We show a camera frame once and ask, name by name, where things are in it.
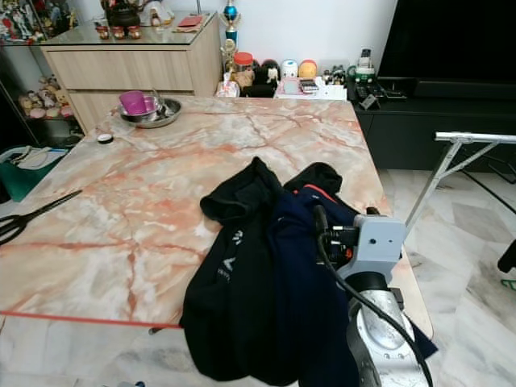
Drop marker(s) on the navy shirt with red collar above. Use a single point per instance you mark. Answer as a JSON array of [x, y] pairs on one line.
[[314, 306]]

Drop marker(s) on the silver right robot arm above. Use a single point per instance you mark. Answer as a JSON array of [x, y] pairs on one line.
[[383, 339]]

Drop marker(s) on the black TV console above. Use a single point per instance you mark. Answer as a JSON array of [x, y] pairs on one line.
[[419, 137]]

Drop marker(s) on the black hooded garment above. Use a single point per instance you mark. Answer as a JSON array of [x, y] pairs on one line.
[[226, 314]]

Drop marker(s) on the black remote control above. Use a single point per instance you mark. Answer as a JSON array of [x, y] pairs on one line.
[[369, 100]]

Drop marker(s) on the stack of papers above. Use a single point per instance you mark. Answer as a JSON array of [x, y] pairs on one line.
[[326, 91]]

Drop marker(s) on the silver metal clothes rack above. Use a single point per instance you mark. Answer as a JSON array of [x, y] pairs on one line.
[[476, 137]]

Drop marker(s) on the green bin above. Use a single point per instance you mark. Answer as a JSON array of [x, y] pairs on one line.
[[24, 184]]

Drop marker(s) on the orange round figurine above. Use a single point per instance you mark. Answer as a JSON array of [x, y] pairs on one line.
[[308, 68]]

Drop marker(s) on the white round figurine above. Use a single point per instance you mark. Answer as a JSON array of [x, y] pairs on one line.
[[289, 68]]

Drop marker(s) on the black round figurine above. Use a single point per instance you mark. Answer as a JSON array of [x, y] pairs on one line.
[[266, 72]]

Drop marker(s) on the black scissors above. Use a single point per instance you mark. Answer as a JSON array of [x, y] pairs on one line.
[[56, 203]]

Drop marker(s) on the marble table with red edge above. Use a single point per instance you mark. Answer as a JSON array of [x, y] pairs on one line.
[[145, 218]]

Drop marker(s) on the jar with red lid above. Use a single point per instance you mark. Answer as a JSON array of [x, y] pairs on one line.
[[243, 58]]

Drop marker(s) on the steel bowl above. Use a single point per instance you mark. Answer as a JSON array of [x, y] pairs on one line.
[[165, 114]]

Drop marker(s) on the black television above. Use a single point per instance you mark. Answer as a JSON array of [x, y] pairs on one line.
[[451, 36]]

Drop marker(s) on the glass display shelf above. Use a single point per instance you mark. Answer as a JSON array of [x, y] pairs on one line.
[[12, 48]]

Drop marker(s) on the purple cup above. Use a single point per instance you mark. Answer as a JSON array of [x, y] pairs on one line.
[[132, 102]]

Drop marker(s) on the blue and gold trophy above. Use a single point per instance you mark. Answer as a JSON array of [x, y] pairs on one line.
[[230, 13]]

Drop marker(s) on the small black round lid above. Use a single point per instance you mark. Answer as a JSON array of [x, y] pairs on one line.
[[105, 139]]

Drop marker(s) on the red envelope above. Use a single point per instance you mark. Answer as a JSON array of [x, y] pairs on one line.
[[191, 22]]

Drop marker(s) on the wooden drawer cabinet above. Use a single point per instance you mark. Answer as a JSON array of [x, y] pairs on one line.
[[129, 71]]

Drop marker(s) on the black teapot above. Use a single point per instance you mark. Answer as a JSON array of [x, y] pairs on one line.
[[123, 14]]

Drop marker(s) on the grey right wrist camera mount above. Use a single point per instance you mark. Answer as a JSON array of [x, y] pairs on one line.
[[383, 242]]

